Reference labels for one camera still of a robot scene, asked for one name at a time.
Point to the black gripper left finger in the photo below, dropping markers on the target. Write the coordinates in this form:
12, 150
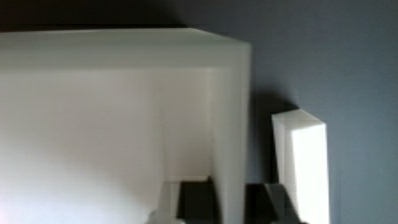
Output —
188, 203

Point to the white drawer cabinet housing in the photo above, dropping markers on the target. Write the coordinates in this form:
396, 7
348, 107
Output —
123, 120

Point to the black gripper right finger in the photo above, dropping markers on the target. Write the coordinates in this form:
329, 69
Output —
268, 206

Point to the white front drawer box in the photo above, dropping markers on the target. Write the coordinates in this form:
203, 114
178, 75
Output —
302, 163

